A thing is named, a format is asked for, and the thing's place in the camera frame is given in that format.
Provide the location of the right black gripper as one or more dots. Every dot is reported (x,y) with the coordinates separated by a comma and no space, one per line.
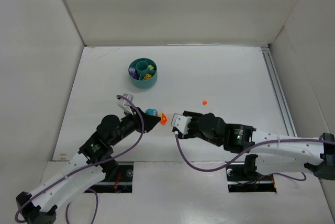
(191,115)

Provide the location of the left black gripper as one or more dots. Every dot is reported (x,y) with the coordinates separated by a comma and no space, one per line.
(143,123)

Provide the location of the teal monster face lego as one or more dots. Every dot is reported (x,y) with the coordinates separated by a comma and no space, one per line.
(151,112)

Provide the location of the orange round lego piece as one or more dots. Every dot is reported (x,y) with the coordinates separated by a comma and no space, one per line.
(164,119)

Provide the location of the yellow lego brick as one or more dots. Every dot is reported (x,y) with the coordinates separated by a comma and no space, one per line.
(147,77)

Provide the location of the dark purple long lego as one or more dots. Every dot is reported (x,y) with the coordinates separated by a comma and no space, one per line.
(135,76)

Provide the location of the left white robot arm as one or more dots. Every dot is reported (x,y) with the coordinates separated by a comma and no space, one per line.
(92,163)

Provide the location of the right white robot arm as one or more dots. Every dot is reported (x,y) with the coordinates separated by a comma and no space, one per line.
(265,153)

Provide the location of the teal round divided container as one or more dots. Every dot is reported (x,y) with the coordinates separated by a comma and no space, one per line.
(141,66)

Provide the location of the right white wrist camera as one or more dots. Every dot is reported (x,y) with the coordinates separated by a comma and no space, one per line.
(181,122)

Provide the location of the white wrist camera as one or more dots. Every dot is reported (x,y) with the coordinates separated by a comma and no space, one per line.
(123,102)
(181,122)

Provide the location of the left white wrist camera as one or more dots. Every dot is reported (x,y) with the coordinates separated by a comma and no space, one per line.
(123,102)

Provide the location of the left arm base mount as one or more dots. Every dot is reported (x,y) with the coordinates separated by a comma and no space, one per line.
(120,183)

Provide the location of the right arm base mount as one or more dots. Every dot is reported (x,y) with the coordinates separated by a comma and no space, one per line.
(243,177)

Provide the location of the aluminium rail right edge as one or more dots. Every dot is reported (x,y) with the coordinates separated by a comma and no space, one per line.
(278,91)

